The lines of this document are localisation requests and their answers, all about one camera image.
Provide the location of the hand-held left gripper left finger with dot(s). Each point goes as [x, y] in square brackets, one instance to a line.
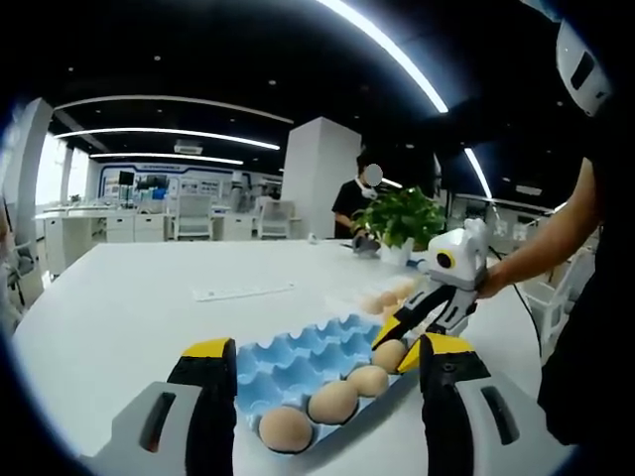
[208, 421]

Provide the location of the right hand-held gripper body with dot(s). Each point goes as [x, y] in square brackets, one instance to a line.
[464, 258]

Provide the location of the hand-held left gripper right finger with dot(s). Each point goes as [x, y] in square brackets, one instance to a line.
[446, 421]

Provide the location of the cluster of brown eggs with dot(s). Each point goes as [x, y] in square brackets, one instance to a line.
[387, 300]

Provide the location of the single brown egg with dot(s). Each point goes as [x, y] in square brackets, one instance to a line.
[388, 354]
[285, 429]
[332, 402]
[368, 382]

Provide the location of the blue egg tray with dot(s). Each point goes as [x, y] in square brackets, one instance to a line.
[297, 357]

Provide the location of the person's right hand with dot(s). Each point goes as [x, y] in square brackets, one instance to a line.
[496, 280]

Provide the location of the green potted plant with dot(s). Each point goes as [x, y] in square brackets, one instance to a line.
[402, 218]

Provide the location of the grey object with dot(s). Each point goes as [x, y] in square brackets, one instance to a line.
[366, 246]

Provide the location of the short ceiling light strip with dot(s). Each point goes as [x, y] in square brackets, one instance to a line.
[478, 171]

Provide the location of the white table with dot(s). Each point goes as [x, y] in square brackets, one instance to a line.
[149, 322]

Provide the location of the small white object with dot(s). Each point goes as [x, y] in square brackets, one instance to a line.
[312, 238]

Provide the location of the operator in black clothes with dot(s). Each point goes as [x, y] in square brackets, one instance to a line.
[595, 347]

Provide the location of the white mesh office chair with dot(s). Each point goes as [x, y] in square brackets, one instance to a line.
[192, 218]
[275, 220]

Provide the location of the white pillar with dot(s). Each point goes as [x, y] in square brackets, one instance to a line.
[30, 149]
[317, 173]

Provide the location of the row of white desks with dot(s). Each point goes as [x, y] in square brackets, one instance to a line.
[99, 233]

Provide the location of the white worn device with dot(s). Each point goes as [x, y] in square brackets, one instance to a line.
[583, 69]

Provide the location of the long ceiling light strip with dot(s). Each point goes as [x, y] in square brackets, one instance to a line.
[387, 44]

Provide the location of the black monitor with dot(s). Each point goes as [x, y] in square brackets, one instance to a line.
[126, 177]

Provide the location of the curved ceiling light strip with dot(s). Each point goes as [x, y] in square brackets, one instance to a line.
[168, 156]
[168, 132]

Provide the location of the ceiling air conditioner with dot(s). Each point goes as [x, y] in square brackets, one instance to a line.
[188, 147]

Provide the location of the white ceiling arc trim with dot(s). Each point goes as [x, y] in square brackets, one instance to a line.
[173, 100]

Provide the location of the blue framed wall display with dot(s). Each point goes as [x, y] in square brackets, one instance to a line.
[198, 186]

